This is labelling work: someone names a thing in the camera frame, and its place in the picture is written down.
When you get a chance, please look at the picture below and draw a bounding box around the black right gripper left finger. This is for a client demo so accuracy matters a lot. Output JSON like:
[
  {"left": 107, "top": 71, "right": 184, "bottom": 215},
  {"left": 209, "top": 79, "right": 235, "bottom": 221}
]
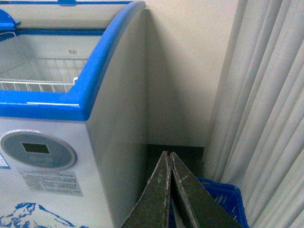
[{"left": 122, "top": 151, "right": 171, "bottom": 228}]

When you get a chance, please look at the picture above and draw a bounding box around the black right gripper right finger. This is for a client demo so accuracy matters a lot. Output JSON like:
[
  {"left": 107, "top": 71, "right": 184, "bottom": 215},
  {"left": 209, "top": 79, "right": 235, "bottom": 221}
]
[{"left": 170, "top": 152, "right": 241, "bottom": 228}]

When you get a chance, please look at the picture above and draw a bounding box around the blue plastic basket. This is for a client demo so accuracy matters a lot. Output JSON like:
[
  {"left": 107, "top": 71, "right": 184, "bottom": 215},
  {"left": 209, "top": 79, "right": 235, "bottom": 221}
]
[{"left": 169, "top": 177, "right": 249, "bottom": 228}]

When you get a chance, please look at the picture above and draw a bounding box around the white curtain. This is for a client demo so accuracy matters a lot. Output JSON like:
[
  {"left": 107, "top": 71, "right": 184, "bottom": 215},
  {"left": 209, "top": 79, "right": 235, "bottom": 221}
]
[{"left": 204, "top": 0, "right": 304, "bottom": 228}]

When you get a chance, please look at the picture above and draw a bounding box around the grey instruction sticker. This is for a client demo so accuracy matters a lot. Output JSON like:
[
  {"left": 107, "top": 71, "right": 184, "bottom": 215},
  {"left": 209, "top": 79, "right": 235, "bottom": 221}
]
[{"left": 19, "top": 169, "right": 83, "bottom": 197}]

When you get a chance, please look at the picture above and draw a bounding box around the oval grey control panel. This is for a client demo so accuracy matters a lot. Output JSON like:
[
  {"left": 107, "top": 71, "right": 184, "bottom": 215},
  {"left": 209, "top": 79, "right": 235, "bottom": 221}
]
[{"left": 1, "top": 131, "right": 77, "bottom": 169}]

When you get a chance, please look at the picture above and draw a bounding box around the blue energy efficiency label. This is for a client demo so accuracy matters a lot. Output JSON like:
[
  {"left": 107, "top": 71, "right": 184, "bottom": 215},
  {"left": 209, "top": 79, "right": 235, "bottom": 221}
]
[{"left": 0, "top": 154, "right": 10, "bottom": 169}]

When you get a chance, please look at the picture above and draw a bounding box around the white blue chest freezer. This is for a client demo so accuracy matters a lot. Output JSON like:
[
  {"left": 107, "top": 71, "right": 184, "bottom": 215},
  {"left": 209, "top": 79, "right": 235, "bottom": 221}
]
[{"left": 0, "top": 1, "right": 146, "bottom": 228}]

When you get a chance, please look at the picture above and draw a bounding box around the white wire freezer basket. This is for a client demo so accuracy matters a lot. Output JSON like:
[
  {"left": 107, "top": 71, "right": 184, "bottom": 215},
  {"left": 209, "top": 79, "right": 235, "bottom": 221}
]
[{"left": 0, "top": 32, "right": 90, "bottom": 93}]

